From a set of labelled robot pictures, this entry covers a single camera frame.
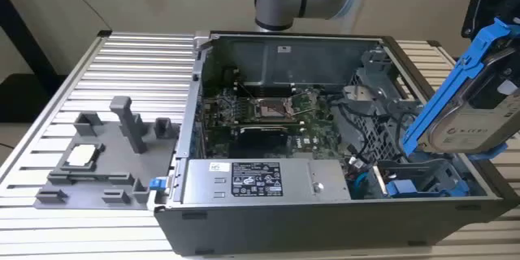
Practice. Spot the hard disk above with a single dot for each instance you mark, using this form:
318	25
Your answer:
459	126

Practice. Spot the metal disk bay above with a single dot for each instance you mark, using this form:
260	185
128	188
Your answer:
447	177

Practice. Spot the blue empty disk carrier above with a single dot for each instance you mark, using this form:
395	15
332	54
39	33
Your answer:
402	188

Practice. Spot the grey metal drive cage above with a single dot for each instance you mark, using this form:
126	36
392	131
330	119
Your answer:
378	132

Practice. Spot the green motherboard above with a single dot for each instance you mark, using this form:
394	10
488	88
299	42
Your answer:
320	150

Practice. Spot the CPU socket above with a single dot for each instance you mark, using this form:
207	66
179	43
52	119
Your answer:
270	109

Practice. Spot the thin metal locking lever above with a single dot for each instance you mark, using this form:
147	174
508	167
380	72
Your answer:
247	92

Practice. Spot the black graphics card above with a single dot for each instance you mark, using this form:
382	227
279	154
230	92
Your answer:
260	144

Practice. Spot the black open PC case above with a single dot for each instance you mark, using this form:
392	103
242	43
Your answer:
284	229

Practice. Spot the silver power supply unit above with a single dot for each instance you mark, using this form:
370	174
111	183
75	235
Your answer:
203	187

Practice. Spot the blue case latch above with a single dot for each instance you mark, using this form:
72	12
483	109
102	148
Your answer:
158	184

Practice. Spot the grey parts rack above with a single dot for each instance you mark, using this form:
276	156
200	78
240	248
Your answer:
118	162

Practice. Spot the silver CPU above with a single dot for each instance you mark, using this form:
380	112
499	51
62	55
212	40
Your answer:
82	154

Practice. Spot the silver metal bracket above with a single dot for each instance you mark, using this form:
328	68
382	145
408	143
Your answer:
362	92

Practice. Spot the black desk frame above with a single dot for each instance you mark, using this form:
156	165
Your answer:
24	34

